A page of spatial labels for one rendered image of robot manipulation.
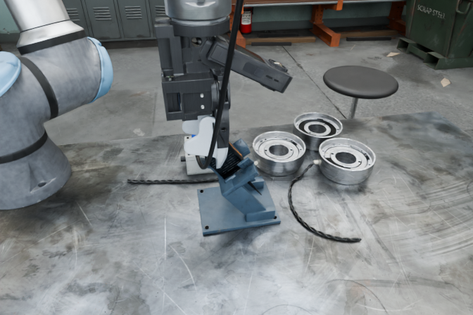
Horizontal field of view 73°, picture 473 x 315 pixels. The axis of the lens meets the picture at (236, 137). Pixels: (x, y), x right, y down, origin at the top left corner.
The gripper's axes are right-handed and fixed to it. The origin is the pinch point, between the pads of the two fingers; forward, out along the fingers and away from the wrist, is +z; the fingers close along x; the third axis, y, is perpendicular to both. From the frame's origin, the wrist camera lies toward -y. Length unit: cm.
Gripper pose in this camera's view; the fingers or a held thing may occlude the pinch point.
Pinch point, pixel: (221, 153)
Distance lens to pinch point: 48.8
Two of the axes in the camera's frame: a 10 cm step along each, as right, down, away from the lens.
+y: -9.8, 1.0, -1.6
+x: 1.9, 5.5, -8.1
